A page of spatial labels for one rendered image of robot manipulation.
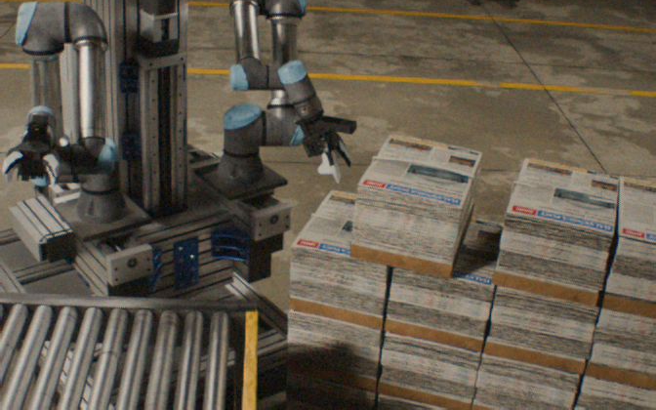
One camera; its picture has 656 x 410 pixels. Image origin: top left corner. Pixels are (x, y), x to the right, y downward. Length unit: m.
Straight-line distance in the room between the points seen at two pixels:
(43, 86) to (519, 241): 1.35
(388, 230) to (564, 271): 0.48
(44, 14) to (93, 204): 0.58
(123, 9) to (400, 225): 1.02
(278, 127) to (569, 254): 1.01
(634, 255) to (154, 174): 1.44
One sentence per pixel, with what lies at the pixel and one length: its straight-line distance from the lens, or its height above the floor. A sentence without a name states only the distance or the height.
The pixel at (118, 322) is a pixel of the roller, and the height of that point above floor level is 0.80.
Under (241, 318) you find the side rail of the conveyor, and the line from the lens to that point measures 2.31.
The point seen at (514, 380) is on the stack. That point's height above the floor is 0.54.
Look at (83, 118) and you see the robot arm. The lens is 2.35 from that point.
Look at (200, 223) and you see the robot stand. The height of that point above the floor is 0.73.
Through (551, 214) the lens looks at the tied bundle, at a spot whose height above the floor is 1.06.
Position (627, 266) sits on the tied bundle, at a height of 0.97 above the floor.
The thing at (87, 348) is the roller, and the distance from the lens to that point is 2.20.
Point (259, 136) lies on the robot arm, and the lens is 2.81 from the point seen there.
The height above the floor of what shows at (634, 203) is 1.07.
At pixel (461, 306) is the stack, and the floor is 0.74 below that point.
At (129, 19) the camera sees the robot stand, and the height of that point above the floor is 1.35.
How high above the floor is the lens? 2.13
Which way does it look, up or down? 27 degrees down
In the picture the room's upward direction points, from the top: 4 degrees clockwise
